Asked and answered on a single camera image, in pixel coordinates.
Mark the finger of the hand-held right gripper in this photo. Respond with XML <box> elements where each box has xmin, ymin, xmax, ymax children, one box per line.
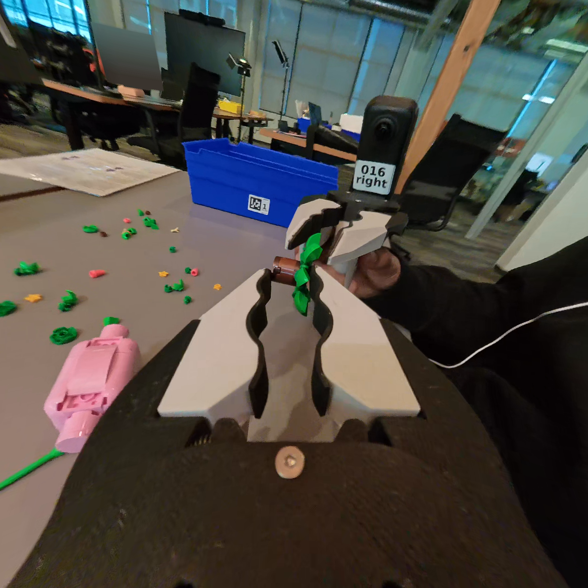
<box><xmin>327</xmin><ymin>213</ymin><xmax>392</xmax><ymax>267</ymax></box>
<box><xmin>285</xmin><ymin>202</ymin><xmax>344</xmax><ymax>252</ymax></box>

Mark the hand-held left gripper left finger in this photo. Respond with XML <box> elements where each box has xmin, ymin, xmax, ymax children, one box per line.
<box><xmin>156</xmin><ymin>269</ymin><xmax>273</xmax><ymax>439</ymax></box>

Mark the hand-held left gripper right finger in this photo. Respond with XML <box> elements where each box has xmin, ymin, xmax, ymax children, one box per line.
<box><xmin>311</xmin><ymin>266</ymin><xmax>422</xmax><ymax>432</ymax></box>

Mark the brown toy flower pot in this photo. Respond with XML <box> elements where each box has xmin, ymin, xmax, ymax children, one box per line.
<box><xmin>272</xmin><ymin>256</ymin><xmax>301</xmax><ymax>285</ymax></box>

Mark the green toy leafy plant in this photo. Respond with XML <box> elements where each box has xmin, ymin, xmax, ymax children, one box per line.
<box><xmin>292</xmin><ymin>233</ymin><xmax>324</xmax><ymax>317</ymax></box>

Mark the person's right forearm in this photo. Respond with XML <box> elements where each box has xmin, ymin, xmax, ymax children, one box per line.
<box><xmin>367</xmin><ymin>250</ymin><xmax>469</xmax><ymax>368</ymax></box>

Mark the person's right hand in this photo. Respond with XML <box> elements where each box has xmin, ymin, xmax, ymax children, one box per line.
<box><xmin>349</xmin><ymin>249</ymin><xmax>402</xmax><ymax>300</ymax></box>

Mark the blue plastic bin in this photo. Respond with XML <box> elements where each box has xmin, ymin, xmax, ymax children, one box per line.
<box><xmin>182</xmin><ymin>137</ymin><xmax>340</xmax><ymax>229</ymax></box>

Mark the wooden desk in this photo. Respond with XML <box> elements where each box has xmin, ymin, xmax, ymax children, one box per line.
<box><xmin>40</xmin><ymin>77</ymin><xmax>185</xmax><ymax>153</ymax></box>
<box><xmin>212</xmin><ymin>110</ymin><xmax>274</xmax><ymax>144</ymax></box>
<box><xmin>258</xmin><ymin>127</ymin><xmax>360</xmax><ymax>162</ymax></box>

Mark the pink toy watering can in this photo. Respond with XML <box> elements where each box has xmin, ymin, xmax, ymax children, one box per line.
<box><xmin>43</xmin><ymin>324</ymin><xmax>142</xmax><ymax>454</ymax></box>

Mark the black light stand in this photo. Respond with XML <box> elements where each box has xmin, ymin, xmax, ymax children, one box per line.
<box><xmin>225</xmin><ymin>52</ymin><xmax>253</xmax><ymax>144</ymax></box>
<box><xmin>271</xmin><ymin>40</ymin><xmax>290</xmax><ymax>116</ymax></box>

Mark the black monitor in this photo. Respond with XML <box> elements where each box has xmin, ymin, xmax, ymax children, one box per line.
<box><xmin>163</xmin><ymin>11</ymin><xmax>247</xmax><ymax>98</ymax></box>

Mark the green toy stem rod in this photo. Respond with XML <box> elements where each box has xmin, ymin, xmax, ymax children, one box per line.
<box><xmin>0</xmin><ymin>448</ymin><xmax>66</xmax><ymax>491</ymax></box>

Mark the white paper mat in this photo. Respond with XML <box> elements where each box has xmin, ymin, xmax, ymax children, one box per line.
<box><xmin>0</xmin><ymin>147</ymin><xmax>183</xmax><ymax>198</ymax></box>

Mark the wooden post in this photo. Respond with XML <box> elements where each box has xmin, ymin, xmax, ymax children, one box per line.
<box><xmin>399</xmin><ymin>0</ymin><xmax>502</xmax><ymax>194</ymax></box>

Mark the white jacket cord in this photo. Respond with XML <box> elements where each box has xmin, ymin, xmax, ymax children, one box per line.
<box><xmin>427</xmin><ymin>302</ymin><xmax>588</xmax><ymax>369</ymax></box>

